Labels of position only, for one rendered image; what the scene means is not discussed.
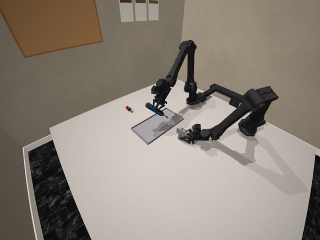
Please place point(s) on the grey l-shaped bracket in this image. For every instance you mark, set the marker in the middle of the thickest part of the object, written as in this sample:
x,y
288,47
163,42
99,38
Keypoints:
x,y
182,132

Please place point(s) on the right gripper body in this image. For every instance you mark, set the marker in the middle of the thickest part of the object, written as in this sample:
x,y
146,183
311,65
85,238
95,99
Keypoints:
x,y
160,99

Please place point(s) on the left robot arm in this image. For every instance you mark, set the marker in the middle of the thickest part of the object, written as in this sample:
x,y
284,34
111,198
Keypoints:
x,y
256,101

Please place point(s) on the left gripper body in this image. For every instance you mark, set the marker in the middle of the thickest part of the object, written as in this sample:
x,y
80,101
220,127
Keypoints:
x,y
191,137

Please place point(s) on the blue electric nut driver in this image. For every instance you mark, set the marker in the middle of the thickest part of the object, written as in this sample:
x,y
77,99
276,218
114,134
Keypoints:
x,y
153,108

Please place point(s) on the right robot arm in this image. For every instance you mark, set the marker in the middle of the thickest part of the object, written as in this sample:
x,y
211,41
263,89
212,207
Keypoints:
x,y
162,87

